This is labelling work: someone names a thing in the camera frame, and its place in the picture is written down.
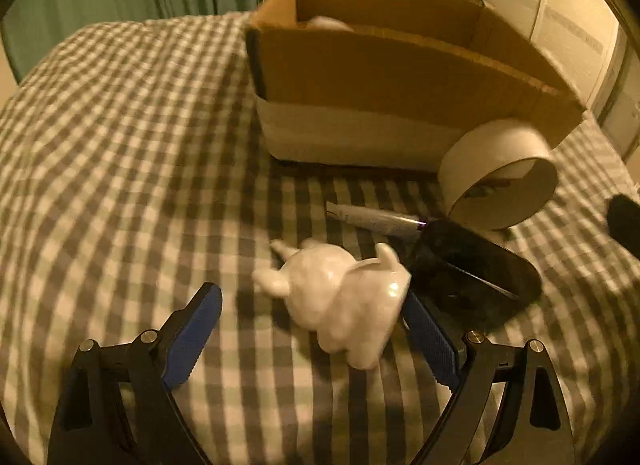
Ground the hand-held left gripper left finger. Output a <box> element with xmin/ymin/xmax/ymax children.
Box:
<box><xmin>47</xmin><ymin>282</ymin><xmax>223</xmax><ymax>465</ymax></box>

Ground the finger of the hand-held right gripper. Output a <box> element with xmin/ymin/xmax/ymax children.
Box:
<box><xmin>606</xmin><ymin>194</ymin><xmax>640</xmax><ymax>250</ymax></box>

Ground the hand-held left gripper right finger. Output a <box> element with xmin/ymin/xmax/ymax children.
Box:
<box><xmin>400</xmin><ymin>290</ymin><xmax>575</xmax><ymax>465</ymax></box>

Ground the white ceramic rabbit figurine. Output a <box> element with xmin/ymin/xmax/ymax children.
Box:
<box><xmin>251</xmin><ymin>239</ymin><xmax>412</xmax><ymax>371</ymax></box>

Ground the cardboard box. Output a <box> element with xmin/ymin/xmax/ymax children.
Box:
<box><xmin>244</xmin><ymin>0</ymin><xmax>587</xmax><ymax>174</ymax></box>

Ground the black glasses case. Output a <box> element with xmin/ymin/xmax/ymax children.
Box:
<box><xmin>404</xmin><ymin>218</ymin><xmax>544</xmax><ymax>333</ymax></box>

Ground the white tape roll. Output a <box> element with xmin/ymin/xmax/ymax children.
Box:
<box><xmin>439</xmin><ymin>119</ymin><xmax>559</xmax><ymax>232</ymax></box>

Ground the white tube with purple cap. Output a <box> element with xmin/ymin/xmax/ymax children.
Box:
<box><xmin>326</xmin><ymin>201</ymin><xmax>427</xmax><ymax>237</ymax></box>

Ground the checkered bed sheet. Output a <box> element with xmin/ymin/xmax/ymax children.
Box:
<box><xmin>0</xmin><ymin>11</ymin><xmax>640</xmax><ymax>465</ymax></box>

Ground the white object in box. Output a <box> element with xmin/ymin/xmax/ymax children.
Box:
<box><xmin>303</xmin><ymin>16</ymin><xmax>357</xmax><ymax>34</ymax></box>

